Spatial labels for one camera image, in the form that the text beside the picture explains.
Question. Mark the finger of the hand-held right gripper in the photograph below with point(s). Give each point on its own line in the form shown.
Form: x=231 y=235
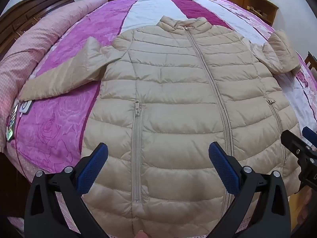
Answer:
x=293 y=142
x=309 y=133

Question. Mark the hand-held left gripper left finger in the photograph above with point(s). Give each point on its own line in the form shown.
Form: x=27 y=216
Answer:
x=95 y=164

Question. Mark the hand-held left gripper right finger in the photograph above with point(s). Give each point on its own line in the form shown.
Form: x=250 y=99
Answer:
x=223 y=164

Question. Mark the beige puffer jacket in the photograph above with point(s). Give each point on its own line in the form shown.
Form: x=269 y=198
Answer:
x=173 y=104

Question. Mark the person's right hand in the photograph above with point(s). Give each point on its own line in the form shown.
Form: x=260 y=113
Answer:
x=304 y=215

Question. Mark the person's left hand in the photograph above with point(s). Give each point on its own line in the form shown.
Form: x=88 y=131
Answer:
x=141 y=234

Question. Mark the wooden chair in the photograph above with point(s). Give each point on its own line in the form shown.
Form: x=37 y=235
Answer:
x=311 y=63

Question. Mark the white blanket controller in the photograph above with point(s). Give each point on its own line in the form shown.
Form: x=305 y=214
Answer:
x=25 y=107

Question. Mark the smartphone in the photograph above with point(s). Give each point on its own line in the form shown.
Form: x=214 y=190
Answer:
x=12 y=124

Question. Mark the small items on cabinet shelf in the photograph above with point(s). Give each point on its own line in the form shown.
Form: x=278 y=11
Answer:
x=256 y=10

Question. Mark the pink rolled quilt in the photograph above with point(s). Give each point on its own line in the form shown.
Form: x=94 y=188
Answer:
x=32 y=39

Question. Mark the pink striped floral bedspread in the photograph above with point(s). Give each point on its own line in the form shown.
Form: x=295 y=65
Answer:
x=104 y=22

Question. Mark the dark wooden headboard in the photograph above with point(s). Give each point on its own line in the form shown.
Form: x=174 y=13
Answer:
x=22 y=12

